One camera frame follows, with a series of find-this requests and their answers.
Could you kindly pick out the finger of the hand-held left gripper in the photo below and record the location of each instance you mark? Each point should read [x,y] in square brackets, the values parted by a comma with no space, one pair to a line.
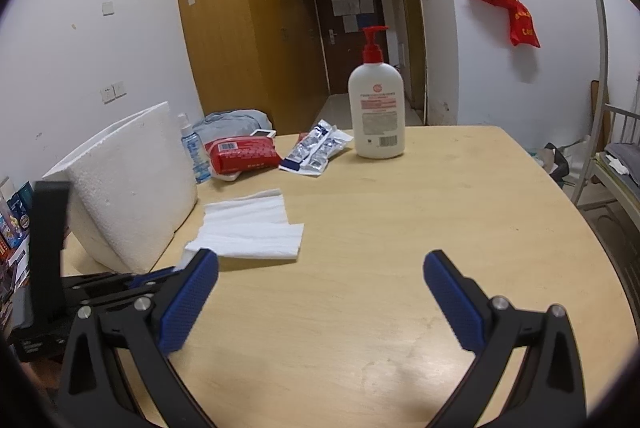
[150,279]
[110,299]

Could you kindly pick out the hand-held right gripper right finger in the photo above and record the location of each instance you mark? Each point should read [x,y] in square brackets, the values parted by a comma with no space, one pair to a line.
[455,303]

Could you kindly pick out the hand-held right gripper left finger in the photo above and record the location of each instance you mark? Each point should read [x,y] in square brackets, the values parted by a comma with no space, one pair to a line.
[190,298]

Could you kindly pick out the white paper tissue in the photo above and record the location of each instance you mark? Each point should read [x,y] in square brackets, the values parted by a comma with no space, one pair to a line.
[250,228]

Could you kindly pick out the white foam box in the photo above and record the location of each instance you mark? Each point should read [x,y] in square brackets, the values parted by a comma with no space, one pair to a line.
[125,188]

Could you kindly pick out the blue printed boxes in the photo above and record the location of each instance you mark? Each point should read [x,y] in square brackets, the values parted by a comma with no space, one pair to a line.
[15,218]

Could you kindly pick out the clear blue spray bottle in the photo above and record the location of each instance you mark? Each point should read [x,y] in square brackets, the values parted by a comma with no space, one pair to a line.
[197,152]

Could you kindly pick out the red wet wipes pack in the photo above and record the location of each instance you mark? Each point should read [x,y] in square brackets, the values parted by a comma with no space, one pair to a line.
[245,155]

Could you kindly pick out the dark floor clutter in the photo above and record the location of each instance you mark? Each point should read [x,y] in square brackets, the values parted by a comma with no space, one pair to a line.
[560,160]

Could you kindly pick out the blue-grey bedding bundle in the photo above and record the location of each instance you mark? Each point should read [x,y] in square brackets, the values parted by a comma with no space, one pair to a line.
[235,120]

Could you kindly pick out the silver blue sachet bundle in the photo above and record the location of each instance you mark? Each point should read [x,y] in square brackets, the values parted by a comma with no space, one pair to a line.
[305,155]

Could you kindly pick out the small red packet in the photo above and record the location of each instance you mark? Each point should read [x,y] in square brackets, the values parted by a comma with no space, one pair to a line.
[303,137]

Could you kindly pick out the white red pump lotion bottle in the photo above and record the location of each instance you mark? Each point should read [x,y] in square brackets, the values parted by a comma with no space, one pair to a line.
[375,117]

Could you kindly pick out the grey bed mattress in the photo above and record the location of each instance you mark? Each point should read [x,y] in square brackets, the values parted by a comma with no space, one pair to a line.
[625,157]

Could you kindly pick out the wooden wardrobe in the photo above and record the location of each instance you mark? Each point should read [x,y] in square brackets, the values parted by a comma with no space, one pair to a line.
[240,32]

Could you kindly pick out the dark brown door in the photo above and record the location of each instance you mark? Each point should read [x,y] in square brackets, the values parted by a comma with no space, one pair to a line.
[345,62]

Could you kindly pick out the light wooden side door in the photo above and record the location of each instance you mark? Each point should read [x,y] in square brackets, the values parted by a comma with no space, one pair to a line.
[412,32]

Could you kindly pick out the small white door notice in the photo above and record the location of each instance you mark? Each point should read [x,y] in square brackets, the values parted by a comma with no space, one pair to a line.
[366,5]

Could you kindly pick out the large white door notice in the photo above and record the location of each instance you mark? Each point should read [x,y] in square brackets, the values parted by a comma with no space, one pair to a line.
[346,6]

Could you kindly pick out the white wall socket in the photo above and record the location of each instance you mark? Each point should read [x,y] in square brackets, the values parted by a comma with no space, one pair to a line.
[107,94]
[119,89]

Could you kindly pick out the white wall switch plate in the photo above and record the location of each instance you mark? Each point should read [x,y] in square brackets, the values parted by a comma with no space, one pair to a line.
[107,8]

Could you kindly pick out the metal bunk bed frame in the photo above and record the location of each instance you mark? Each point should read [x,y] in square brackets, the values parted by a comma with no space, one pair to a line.
[598,32]

